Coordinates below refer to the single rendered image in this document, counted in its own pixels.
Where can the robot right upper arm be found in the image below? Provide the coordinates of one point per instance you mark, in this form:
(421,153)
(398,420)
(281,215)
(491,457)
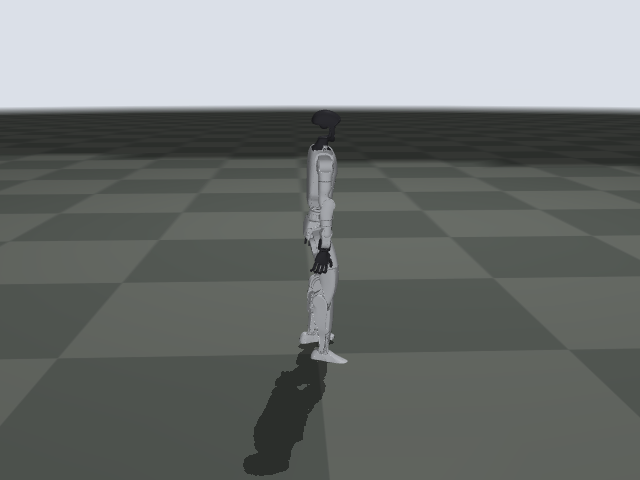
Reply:
(325,168)

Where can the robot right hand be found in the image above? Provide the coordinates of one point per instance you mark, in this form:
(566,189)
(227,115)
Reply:
(323,259)

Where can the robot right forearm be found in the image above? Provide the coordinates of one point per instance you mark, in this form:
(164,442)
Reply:
(326,217)

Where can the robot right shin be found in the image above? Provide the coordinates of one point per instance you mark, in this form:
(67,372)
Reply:
(323,319)

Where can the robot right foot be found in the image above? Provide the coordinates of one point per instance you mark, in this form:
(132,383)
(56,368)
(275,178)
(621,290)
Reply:
(329,357)

